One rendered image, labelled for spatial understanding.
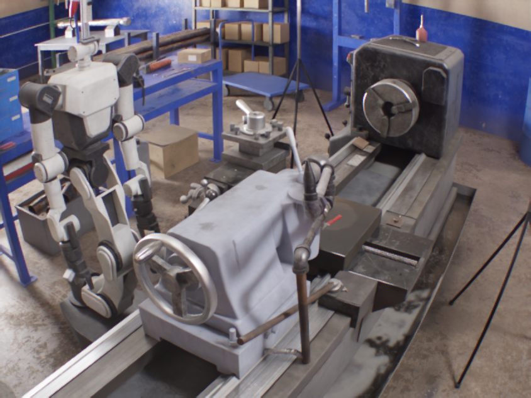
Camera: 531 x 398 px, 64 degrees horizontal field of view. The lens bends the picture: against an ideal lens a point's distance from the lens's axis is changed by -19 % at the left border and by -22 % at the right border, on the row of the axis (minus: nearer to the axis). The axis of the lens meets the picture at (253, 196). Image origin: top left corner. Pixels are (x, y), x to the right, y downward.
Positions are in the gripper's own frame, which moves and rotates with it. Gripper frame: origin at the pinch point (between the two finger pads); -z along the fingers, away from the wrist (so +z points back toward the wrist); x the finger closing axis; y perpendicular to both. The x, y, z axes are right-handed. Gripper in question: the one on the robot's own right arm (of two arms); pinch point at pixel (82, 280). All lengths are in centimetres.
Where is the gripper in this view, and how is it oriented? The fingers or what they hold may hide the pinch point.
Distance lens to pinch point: 205.0
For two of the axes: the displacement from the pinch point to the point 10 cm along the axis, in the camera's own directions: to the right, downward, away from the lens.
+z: -1.7, -9.2, -3.7
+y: 5.4, -4.0, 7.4
